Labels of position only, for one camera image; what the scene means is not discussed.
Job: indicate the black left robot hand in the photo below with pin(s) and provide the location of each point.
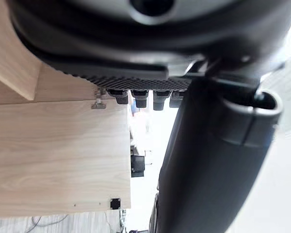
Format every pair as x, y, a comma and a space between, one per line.
198, 150

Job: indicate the black square door catch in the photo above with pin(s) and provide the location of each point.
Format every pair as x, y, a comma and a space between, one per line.
115, 203

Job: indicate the silver cabinet door hinge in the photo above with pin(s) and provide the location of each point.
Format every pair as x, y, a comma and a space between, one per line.
99, 102

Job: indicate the light wood cabinet door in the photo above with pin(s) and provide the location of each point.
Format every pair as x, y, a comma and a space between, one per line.
60, 155

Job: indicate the light wood cabinet body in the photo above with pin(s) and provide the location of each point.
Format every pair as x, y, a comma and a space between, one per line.
17, 68

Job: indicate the black box on stand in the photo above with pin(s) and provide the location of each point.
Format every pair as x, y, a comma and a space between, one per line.
137, 165

